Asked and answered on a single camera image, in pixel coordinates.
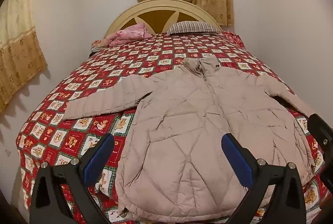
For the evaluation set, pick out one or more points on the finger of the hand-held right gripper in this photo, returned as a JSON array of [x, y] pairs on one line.
[[321, 130]]

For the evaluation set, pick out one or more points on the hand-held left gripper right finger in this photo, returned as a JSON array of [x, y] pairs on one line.
[[238, 159]]

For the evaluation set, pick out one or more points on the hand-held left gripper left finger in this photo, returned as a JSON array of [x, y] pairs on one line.
[[100, 156]]

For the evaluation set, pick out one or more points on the beige quilted jacket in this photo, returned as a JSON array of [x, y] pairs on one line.
[[187, 114]]

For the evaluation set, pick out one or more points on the red checkered printed bedspread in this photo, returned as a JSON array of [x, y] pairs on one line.
[[91, 78]]

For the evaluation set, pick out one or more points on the red crumpled cloth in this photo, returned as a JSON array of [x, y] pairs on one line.
[[234, 38]]

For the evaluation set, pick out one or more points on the pink quilt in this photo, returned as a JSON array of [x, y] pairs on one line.
[[127, 34]]

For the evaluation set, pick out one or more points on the beige side curtain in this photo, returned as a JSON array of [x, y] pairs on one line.
[[18, 44]]

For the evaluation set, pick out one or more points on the striped pillow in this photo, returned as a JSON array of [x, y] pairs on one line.
[[192, 27]]

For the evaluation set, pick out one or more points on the cream and brown headboard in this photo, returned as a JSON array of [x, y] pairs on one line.
[[156, 14]]

